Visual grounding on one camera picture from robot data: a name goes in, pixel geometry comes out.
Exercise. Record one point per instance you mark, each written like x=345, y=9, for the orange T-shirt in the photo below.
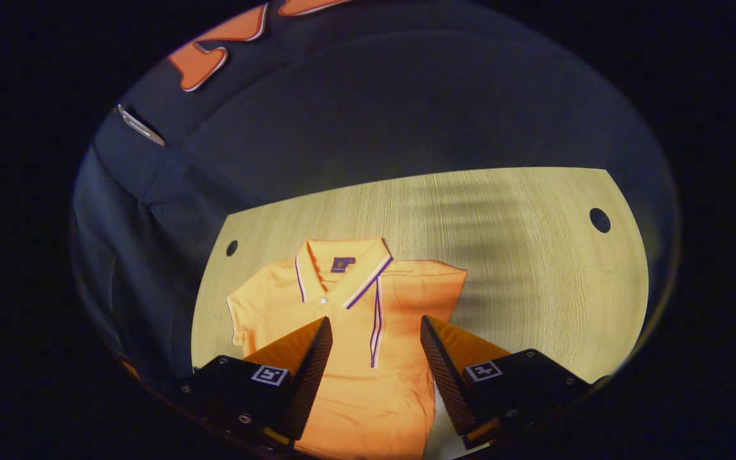
x=368, y=396

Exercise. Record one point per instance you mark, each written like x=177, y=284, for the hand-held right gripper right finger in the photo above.
x=448, y=383

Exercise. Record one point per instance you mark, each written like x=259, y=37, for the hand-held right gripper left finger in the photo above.
x=310, y=383

